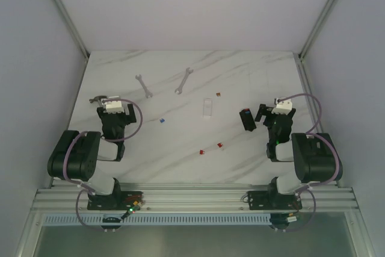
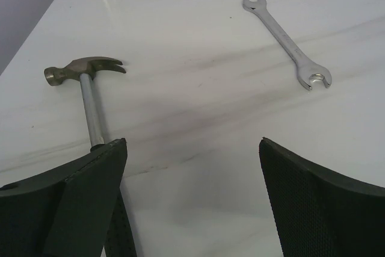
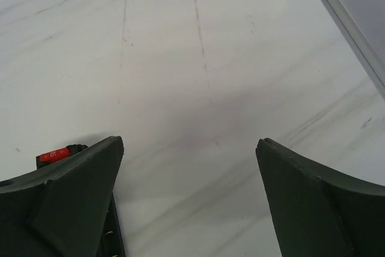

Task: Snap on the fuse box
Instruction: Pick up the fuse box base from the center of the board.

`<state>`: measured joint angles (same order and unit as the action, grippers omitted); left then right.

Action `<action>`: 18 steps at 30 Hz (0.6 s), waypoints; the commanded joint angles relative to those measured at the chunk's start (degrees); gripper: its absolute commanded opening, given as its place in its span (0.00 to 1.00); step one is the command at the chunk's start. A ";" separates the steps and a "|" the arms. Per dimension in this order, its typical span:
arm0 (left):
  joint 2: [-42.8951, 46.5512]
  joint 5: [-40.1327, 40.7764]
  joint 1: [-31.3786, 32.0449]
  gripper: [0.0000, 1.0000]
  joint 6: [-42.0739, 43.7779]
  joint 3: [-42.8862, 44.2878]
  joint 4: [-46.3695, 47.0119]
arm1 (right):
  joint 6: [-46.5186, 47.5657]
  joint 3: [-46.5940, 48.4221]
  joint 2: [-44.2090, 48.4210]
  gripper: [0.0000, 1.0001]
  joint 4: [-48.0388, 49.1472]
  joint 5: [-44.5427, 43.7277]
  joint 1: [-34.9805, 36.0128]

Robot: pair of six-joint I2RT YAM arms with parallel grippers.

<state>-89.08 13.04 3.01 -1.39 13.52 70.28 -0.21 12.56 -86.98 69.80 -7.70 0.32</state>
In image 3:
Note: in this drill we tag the black fuse box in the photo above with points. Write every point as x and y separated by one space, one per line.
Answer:
111 241

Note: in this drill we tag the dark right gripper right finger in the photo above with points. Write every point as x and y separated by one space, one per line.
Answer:
317 210

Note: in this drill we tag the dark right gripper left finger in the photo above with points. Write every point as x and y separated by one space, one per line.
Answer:
60 209

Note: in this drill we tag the aluminium frame rail right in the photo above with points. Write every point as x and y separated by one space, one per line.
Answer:
361 22

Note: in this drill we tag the red blade fuse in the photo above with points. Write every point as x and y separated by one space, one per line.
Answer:
54 156

